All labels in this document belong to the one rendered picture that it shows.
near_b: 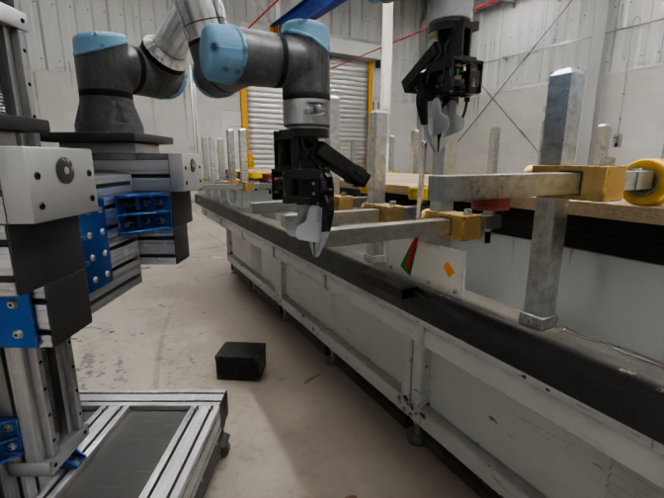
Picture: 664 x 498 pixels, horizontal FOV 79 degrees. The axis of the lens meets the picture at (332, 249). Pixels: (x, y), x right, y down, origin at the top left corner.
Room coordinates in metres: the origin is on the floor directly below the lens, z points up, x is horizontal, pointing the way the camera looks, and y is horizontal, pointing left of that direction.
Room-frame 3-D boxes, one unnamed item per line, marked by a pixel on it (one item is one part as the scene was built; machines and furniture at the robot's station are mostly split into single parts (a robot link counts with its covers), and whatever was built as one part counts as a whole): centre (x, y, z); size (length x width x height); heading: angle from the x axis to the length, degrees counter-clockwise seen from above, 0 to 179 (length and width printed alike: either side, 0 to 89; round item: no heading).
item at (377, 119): (1.09, -0.12, 0.87); 0.03 x 0.03 x 0.48; 28
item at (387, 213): (1.07, -0.13, 0.84); 0.13 x 0.06 x 0.05; 28
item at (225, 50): (0.64, 0.14, 1.12); 0.11 x 0.11 x 0.08; 30
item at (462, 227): (0.85, -0.25, 0.85); 0.13 x 0.06 x 0.05; 28
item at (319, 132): (0.67, 0.05, 0.97); 0.09 x 0.08 x 0.12; 118
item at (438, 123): (0.76, -0.19, 1.04); 0.06 x 0.03 x 0.09; 28
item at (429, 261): (0.88, -0.20, 0.75); 0.26 x 0.01 x 0.10; 28
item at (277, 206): (1.24, 0.04, 0.84); 0.43 x 0.03 x 0.04; 118
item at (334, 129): (1.31, 0.00, 0.93); 0.03 x 0.03 x 0.48; 28
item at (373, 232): (0.79, -0.18, 0.84); 0.43 x 0.03 x 0.04; 118
